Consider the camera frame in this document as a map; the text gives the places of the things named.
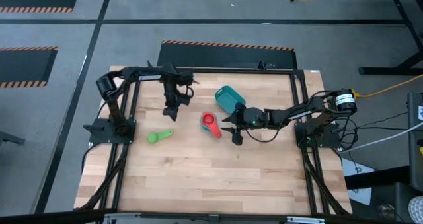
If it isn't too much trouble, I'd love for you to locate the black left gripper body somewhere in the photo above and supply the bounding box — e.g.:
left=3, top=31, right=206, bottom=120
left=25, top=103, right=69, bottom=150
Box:
left=161, top=72, right=196, bottom=110

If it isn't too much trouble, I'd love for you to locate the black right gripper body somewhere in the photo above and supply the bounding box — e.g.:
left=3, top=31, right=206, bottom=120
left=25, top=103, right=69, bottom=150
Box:
left=229, top=102, right=247, bottom=146

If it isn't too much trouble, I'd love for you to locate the red measuring cup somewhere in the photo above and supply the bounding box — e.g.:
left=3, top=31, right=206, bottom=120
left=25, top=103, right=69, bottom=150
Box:
left=201, top=112, right=223, bottom=139

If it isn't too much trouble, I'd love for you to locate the green measuring cup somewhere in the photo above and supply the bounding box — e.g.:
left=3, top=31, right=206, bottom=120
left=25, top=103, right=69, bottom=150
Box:
left=147, top=128, right=174, bottom=145

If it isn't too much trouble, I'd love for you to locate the teal plastic basket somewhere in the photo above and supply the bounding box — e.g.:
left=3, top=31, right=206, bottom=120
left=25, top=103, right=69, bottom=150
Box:
left=214, top=85, right=247, bottom=115

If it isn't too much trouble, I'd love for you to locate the black floor stand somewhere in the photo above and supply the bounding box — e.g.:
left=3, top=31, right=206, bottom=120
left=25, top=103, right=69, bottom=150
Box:
left=358, top=0, right=423, bottom=76

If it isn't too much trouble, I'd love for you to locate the grey chair leg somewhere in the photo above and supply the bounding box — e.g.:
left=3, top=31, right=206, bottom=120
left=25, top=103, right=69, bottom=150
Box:
left=0, top=131, right=26, bottom=146

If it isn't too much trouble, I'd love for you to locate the grey cabinet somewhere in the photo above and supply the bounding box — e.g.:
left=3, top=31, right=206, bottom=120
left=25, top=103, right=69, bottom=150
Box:
left=406, top=91, right=423, bottom=192

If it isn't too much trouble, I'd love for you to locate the white woven ball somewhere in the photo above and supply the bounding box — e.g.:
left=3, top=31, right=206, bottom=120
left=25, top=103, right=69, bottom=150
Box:
left=408, top=196, right=423, bottom=224

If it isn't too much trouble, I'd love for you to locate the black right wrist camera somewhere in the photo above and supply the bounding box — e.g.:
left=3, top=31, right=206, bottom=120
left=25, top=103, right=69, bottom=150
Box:
left=245, top=107, right=266, bottom=129

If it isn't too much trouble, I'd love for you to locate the black aluminium table frame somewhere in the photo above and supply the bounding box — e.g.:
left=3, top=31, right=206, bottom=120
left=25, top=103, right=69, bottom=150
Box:
left=74, top=61, right=353, bottom=218

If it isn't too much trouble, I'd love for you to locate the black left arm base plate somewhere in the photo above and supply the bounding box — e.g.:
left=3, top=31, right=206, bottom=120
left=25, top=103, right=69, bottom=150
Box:
left=83, top=117, right=137, bottom=145

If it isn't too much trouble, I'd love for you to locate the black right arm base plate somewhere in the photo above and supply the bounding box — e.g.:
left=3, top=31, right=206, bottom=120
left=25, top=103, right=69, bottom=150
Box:
left=293, top=121, right=342, bottom=149

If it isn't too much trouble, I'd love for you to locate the silver camera mount bar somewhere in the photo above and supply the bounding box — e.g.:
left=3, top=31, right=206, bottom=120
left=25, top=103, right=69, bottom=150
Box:
left=102, top=212, right=327, bottom=224

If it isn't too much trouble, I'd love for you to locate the black cable bundle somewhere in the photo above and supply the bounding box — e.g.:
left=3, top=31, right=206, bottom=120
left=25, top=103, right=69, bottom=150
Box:
left=333, top=110, right=410, bottom=152

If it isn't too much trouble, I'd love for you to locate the yellow extension cable with plug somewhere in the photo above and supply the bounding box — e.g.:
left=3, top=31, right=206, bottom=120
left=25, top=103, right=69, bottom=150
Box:
left=350, top=73, right=423, bottom=101

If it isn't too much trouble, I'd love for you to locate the white cable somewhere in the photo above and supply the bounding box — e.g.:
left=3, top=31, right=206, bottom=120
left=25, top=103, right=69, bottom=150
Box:
left=343, top=121, right=423, bottom=153

